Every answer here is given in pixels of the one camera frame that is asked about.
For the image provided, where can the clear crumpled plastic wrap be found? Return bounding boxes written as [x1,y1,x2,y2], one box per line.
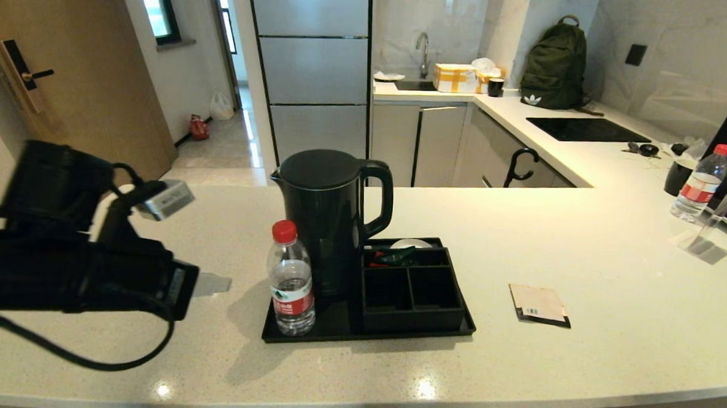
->
[679,137,709,163]

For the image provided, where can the grey counter cabinet front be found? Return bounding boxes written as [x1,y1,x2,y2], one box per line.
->
[456,105,580,191]

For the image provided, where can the kitchen sink basin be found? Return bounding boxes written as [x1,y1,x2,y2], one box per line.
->
[395,78,438,93]

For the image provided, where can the green backpack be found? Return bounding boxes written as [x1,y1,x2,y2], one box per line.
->
[519,12,610,116]

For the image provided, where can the black serving tray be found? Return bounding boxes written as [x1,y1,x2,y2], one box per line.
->
[261,229,481,352]

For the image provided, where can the grey cabinet door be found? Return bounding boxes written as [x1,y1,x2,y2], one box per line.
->
[370,100,421,187]
[414,104,468,189]

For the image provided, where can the black door lock handle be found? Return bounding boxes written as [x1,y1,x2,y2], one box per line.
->
[0,38,56,115]

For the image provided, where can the white plastic bag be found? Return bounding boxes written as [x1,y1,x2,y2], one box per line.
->
[210,91,237,121]

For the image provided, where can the yellow taped cardboard box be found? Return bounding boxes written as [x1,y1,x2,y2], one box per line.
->
[433,62,481,94]

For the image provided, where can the red cap water bottle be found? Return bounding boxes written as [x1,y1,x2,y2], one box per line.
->
[670,142,727,225]

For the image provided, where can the chrome sink faucet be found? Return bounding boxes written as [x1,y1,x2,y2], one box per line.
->
[414,32,433,79]

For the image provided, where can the grey refrigerator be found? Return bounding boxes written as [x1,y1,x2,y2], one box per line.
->
[241,0,376,168]

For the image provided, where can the red label water bottle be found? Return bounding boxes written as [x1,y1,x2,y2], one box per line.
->
[264,218,321,338]

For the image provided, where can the brown paper packet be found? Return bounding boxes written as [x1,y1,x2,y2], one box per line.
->
[508,284,573,329]

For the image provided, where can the black electric kettle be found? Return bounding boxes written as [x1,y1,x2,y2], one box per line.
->
[265,147,397,300]

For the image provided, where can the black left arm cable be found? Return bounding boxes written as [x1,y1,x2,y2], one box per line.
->
[0,157,183,376]

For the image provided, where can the red bag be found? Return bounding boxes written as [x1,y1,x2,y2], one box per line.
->
[188,114,211,141]

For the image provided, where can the black induction cooktop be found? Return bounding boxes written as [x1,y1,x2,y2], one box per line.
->
[525,115,654,145]

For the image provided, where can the wooden door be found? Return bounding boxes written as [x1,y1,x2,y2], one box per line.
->
[0,0,185,216]

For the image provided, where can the black umbrella handle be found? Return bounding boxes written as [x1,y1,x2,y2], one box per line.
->
[503,146,541,189]

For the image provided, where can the black compartment organizer box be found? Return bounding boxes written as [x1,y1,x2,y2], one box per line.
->
[358,244,470,336]

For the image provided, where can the black framed window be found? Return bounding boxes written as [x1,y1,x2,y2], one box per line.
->
[131,0,183,45]

